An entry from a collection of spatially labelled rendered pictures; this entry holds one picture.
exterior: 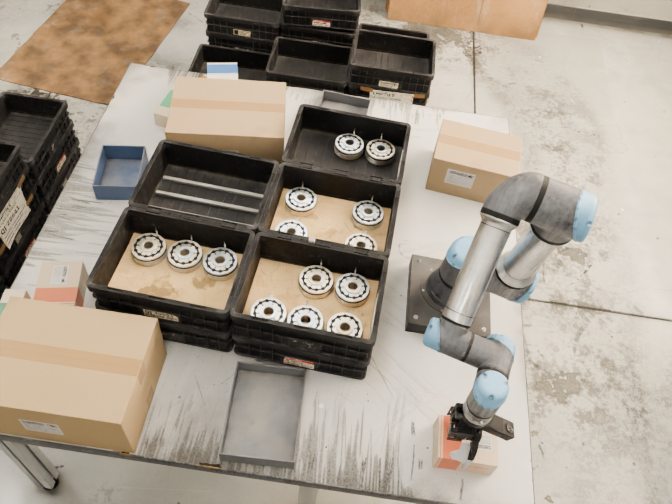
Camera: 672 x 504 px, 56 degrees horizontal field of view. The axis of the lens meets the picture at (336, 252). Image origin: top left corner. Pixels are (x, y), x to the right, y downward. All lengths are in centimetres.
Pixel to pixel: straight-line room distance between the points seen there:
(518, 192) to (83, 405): 115
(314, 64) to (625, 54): 229
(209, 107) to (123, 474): 137
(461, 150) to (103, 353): 137
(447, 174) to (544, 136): 165
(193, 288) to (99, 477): 96
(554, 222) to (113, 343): 114
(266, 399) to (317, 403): 14
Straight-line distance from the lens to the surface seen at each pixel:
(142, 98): 270
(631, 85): 456
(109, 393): 168
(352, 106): 265
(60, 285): 204
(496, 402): 150
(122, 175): 239
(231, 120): 226
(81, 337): 178
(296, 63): 340
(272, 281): 189
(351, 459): 179
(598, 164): 386
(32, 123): 319
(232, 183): 214
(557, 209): 152
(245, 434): 180
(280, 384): 186
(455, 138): 236
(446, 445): 177
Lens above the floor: 239
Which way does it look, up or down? 52 degrees down
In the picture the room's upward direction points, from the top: 8 degrees clockwise
